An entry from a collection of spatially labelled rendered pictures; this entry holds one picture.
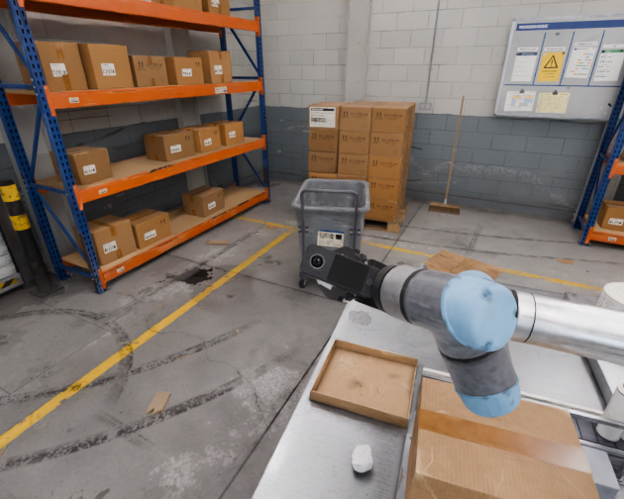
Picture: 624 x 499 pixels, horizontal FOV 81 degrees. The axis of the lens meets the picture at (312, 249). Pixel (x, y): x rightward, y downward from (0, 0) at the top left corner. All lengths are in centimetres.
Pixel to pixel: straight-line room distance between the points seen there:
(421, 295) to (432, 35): 522
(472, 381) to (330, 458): 70
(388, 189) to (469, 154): 163
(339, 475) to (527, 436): 47
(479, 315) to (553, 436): 55
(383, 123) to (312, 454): 355
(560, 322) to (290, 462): 77
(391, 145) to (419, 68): 164
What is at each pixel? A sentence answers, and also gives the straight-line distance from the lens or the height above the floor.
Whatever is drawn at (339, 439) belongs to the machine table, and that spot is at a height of 83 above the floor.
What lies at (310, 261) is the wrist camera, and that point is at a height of 152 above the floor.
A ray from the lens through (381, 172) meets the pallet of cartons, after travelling 429.
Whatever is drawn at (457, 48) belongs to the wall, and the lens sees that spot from 553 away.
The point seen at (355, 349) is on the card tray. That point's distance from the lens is 140.
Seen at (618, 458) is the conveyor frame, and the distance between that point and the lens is 136.
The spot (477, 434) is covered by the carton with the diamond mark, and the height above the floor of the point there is 112.
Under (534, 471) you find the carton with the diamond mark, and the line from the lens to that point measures 87.
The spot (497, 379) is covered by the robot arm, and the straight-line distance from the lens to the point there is 50.
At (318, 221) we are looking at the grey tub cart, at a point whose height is 67.
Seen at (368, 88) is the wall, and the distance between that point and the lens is 577.
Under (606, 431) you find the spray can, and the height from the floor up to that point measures 91.
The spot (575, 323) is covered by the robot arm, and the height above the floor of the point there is 145.
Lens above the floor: 177
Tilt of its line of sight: 26 degrees down
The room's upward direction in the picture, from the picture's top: straight up
